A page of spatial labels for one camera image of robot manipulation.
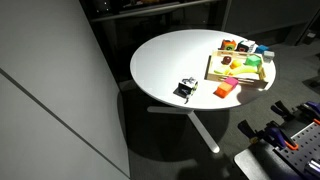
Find yellow banana plush toy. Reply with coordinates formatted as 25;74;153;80
229;64;259;76

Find wooden slatted tray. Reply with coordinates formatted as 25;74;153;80
203;49;269;90

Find lime green plush toy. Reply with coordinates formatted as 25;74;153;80
213;67;231;76

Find maroon round plush toy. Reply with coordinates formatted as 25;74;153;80
221;55;233;65

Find orange yellow ball toy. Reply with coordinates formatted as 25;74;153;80
230;59;243;70

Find black white picture cube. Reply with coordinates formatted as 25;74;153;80
172;76;199;104

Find white table base legs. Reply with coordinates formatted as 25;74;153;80
146;105;221;154

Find orange foam block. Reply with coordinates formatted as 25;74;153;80
213;82;234;99

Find pink foam block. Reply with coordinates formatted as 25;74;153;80
223;77;240;90

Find orange number nine cube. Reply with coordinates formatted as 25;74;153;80
219;38;237;52

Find black white patterned cube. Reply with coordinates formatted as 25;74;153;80
235;39;257;54

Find green soft cube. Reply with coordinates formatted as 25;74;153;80
244;54;262;67

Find blue soft cube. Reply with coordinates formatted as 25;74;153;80
254;44;270;55

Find white grey soft cube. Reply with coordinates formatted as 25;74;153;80
262;50;276;63

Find purple clamp orange trigger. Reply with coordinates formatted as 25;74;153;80
237;119;300;151
270;99;320;126

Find black equipment with clamps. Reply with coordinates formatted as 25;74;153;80
273;121;320;180

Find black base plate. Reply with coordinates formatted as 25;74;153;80
233;142;303;180

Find silver aluminium rail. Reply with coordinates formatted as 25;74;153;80
304;159;320;178

